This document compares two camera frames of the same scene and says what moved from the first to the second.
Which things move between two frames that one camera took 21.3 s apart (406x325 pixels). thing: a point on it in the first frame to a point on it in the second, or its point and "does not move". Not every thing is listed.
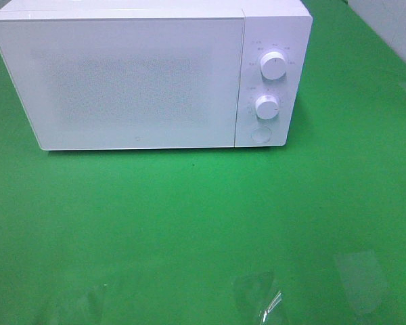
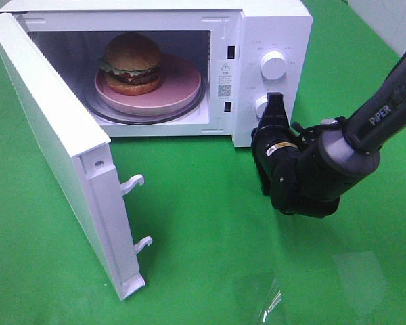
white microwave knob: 273,66 does not move
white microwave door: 91,80 to 82,154
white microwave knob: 266,107 does not move
